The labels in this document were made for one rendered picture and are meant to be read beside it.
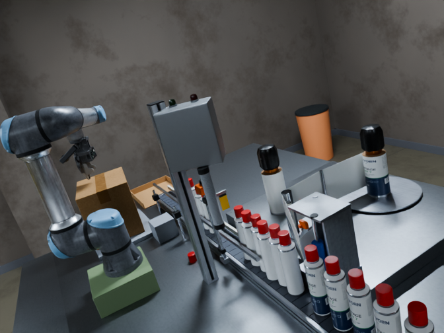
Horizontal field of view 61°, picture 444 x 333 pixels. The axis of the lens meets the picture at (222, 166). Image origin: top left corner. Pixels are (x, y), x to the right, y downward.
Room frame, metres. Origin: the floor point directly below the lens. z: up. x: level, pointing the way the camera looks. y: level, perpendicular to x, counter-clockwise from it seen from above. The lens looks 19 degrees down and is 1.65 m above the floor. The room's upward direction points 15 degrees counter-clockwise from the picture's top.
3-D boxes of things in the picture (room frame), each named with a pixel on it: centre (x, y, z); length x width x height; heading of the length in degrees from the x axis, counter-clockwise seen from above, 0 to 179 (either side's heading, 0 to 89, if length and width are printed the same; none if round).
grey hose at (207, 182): (1.09, 0.06, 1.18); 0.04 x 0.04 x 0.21
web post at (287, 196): (1.23, -0.20, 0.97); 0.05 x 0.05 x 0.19
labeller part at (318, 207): (0.93, -0.23, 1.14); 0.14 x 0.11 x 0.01; 24
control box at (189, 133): (1.15, 0.07, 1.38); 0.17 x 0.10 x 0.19; 79
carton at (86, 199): (1.79, 0.60, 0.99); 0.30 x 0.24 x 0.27; 15
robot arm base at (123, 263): (1.29, 0.47, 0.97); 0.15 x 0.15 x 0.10
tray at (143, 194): (2.19, 0.43, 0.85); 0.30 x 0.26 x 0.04; 24
